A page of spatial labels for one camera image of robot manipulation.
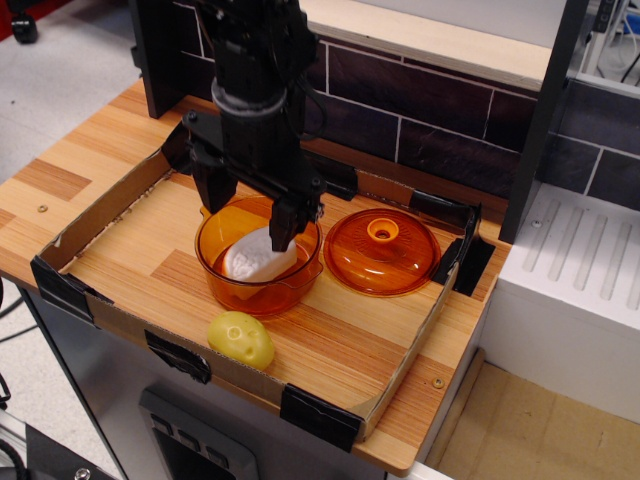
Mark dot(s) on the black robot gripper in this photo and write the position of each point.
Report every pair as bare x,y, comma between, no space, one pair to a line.
259,146

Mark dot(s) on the white and orange toy sushi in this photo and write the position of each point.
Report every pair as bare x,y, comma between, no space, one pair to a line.
252,260

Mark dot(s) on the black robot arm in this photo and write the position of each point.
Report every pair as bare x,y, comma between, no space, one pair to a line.
262,50

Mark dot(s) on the orange transparent plastic pot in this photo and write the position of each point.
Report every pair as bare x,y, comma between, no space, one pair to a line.
217,232

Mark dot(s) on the orange transparent pot lid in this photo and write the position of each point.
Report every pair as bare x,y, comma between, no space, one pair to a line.
381,252

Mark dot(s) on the cardboard fence with black tape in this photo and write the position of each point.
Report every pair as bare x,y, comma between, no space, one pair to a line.
128,265

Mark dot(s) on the yellow toy potato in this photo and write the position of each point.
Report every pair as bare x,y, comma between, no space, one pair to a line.
241,337

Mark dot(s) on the grey oven control panel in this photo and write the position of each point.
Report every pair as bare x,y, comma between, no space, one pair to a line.
192,449

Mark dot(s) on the light wooden shelf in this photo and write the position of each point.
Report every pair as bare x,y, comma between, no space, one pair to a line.
479,54

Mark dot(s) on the white toy sink drainboard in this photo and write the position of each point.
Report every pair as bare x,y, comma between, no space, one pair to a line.
565,311

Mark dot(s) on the dark grey vertical post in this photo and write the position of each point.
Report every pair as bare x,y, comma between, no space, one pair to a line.
564,64

